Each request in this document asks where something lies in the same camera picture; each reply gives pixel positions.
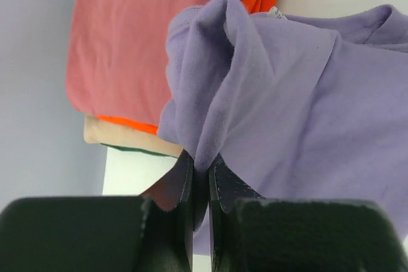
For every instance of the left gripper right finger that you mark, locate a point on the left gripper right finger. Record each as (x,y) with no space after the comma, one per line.
(252,233)

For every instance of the pink folded t-shirt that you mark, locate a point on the pink folded t-shirt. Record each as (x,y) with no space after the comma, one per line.
(117,57)

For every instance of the purple t-shirt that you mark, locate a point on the purple t-shirt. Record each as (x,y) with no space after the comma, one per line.
(298,108)

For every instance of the green folded t-shirt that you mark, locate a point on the green folded t-shirt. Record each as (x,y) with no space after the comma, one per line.
(139,150)

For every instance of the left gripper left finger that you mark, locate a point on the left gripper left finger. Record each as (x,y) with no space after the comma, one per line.
(149,232)

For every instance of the beige folded t-shirt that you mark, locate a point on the beige folded t-shirt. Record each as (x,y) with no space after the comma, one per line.
(115,135)

